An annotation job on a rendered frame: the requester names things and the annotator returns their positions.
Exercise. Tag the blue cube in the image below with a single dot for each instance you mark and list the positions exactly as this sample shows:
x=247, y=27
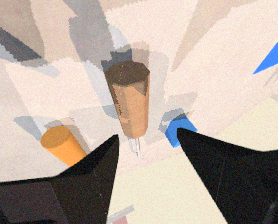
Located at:
x=171, y=132

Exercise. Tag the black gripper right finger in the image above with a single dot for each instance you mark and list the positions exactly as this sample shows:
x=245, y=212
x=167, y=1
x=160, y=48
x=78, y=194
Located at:
x=242, y=182

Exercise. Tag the blue flat strip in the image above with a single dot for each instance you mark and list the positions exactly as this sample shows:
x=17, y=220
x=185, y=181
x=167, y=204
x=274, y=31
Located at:
x=269, y=61

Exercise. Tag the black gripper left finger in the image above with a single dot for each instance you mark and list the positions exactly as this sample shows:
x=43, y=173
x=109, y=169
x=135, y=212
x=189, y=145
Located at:
x=79, y=195

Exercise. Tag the orange cylinder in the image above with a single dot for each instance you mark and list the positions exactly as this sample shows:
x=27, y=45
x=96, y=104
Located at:
x=61, y=143

